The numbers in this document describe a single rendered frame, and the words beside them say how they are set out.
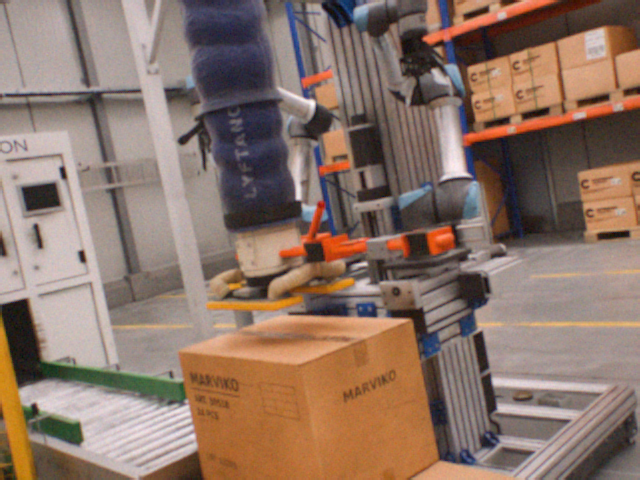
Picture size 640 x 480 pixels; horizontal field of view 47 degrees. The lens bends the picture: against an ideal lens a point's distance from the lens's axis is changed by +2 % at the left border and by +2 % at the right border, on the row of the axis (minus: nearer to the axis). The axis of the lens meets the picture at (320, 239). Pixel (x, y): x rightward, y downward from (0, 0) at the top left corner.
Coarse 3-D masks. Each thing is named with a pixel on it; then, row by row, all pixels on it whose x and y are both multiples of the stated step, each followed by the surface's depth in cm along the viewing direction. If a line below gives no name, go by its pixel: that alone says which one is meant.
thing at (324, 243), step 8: (312, 240) 187; (320, 240) 189; (328, 240) 181; (336, 240) 182; (344, 240) 184; (304, 248) 185; (312, 248) 182; (320, 248) 180; (328, 248) 180; (312, 256) 183; (320, 256) 181; (328, 256) 180; (336, 256) 182; (344, 256) 184
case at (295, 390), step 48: (240, 336) 218; (288, 336) 204; (336, 336) 192; (384, 336) 189; (192, 384) 213; (240, 384) 193; (288, 384) 176; (336, 384) 177; (384, 384) 188; (240, 432) 198; (288, 432) 180; (336, 432) 176; (384, 432) 186; (432, 432) 198
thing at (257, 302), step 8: (264, 288) 194; (232, 296) 204; (240, 296) 204; (248, 296) 202; (256, 296) 199; (264, 296) 193; (288, 296) 190; (296, 296) 189; (208, 304) 208; (216, 304) 205; (224, 304) 202; (232, 304) 198; (240, 304) 195; (248, 304) 192; (256, 304) 190; (264, 304) 187; (272, 304) 184; (280, 304) 185; (288, 304) 187
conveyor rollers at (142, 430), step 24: (48, 384) 405; (72, 384) 389; (48, 408) 348; (72, 408) 342; (96, 408) 331; (120, 408) 320; (144, 408) 316; (168, 408) 305; (96, 432) 293; (120, 432) 290; (144, 432) 278; (168, 432) 274; (192, 432) 270; (120, 456) 261; (144, 456) 249; (168, 456) 245
